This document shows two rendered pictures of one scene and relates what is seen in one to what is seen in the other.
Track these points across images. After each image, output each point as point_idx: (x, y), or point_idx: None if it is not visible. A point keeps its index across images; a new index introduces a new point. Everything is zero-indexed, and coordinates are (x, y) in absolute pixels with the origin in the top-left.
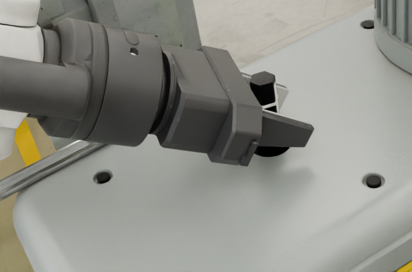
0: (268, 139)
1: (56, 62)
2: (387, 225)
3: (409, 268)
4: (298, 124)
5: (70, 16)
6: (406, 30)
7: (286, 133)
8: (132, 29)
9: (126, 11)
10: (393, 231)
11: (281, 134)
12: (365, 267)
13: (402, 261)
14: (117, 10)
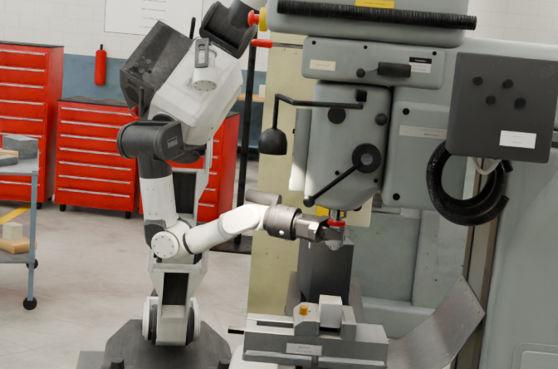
0: None
1: None
2: None
3: (378, 2)
4: None
5: (403, 218)
6: None
7: None
8: (445, 249)
9: (447, 233)
10: None
11: None
12: None
13: None
14: (440, 228)
